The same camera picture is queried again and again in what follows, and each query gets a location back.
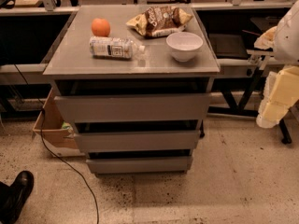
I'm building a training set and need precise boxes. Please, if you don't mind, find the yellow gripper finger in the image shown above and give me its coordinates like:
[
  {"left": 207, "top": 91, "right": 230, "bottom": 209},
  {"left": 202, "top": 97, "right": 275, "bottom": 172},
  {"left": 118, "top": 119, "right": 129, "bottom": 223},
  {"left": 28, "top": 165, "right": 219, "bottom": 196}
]
[
  {"left": 254, "top": 26, "right": 277, "bottom": 49},
  {"left": 261, "top": 66, "right": 299, "bottom": 124}
]

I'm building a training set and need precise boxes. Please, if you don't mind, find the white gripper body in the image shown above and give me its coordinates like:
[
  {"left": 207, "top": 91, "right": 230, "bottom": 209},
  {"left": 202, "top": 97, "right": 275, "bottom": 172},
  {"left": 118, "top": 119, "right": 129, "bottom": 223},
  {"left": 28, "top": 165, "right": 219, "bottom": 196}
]
[{"left": 256, "top": 72, "right": 282, "bottom": 128}]

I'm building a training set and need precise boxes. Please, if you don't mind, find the grey drawer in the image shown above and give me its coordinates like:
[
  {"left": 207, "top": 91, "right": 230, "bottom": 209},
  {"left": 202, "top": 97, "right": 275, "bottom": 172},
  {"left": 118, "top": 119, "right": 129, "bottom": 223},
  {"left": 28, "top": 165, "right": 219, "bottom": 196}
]
[
  {"left": 86, "top": 156, "right": 192, "bottom": 174},
  {"left": 54, "top": 93, "right": 211, "bottom": 123},
  {"left": 74, "top": 131, "right": 199, "bottom": 153}
]

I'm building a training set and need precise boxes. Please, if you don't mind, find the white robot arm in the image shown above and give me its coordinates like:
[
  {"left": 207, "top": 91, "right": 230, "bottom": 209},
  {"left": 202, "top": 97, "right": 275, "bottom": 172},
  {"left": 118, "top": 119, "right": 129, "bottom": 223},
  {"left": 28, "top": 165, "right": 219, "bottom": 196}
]
[{"left": 254, "top": 1, "right": 299, "bottom": 128}]

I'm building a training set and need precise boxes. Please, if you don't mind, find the grey top drawer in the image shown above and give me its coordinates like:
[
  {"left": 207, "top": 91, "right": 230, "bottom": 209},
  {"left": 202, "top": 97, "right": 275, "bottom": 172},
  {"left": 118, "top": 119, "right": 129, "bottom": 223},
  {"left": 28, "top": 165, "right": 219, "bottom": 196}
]
[{"left": 54, "top": 93, "right": 211, "bottom": 123}]

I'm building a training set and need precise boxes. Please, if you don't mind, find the grey bottom drawer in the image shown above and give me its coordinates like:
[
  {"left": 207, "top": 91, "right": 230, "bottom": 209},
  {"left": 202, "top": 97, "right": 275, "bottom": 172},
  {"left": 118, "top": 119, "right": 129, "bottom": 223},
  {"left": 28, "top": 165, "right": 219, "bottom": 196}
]
[{"left": 86, "top": 156, "right": 192, "bottom": 174}]

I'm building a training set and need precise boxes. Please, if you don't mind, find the grey drawer cabinet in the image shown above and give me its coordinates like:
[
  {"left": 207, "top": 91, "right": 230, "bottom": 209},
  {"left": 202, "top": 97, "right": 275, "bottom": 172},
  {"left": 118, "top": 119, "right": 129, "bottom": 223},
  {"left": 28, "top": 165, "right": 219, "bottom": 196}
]
[{"left": 42, "top": 4, "right": 221, "bottom": 176}]

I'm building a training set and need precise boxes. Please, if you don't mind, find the black folding stand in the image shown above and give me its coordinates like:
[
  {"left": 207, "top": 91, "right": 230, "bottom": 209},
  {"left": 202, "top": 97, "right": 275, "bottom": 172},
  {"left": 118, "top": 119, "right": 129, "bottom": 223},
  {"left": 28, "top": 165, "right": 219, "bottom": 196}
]
[{"left": 207, "top": 49, "right": 293, "bottom": 145}]

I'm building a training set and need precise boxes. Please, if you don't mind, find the white bowl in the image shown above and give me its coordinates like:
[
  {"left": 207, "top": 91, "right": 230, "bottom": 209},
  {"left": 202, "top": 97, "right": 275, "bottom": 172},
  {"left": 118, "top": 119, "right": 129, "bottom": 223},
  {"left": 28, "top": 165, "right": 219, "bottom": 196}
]
[{"left": 166, "top": 32, "right": 204, "bottom": 62}]

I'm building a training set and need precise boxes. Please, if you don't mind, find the brown yellow chip bag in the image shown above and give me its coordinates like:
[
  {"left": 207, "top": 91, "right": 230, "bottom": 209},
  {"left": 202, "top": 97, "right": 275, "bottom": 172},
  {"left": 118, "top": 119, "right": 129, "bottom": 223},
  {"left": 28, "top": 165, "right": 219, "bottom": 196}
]
[{"left": 126, "top": 6, "right": 193, "bottom": 38}]

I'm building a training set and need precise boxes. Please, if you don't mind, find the clear plastic water bottle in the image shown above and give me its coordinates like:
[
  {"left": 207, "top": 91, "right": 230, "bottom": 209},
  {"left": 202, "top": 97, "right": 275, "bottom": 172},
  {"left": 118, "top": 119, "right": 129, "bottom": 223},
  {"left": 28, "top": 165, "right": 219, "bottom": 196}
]
[{"left": 89, "top": 36, "right": 145, "bottom": 60}]

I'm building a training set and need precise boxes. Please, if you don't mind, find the orange fruit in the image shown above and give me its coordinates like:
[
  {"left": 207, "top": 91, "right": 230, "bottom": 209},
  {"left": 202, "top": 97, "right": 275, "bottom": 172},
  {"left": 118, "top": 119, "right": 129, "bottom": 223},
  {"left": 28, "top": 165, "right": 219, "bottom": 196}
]
[{"left": 92, "top": 18, "right": 110, "bottom": 36}]

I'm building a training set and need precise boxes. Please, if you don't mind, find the cardboard box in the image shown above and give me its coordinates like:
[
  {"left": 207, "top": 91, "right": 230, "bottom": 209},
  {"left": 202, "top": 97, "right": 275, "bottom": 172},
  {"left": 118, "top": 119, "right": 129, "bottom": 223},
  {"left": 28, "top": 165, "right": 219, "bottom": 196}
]
[{"left": 33, "top": 91, "right": 82, "bottom": 157}]

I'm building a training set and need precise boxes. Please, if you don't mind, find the black shoe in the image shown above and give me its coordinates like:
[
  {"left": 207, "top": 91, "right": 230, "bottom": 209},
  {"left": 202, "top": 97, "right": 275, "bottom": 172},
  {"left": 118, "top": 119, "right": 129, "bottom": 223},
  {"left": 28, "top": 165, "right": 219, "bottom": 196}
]
[{"left": 0, "top": 171, "right": 34, "bottom": 224}]

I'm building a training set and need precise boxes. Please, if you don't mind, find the black floor cable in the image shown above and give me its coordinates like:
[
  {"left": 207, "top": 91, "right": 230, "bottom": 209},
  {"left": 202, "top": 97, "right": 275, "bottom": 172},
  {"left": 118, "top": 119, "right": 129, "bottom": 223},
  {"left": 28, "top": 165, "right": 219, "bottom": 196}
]
[{"left": 12, "top": 63, "right": 100, "bottom": 224}]

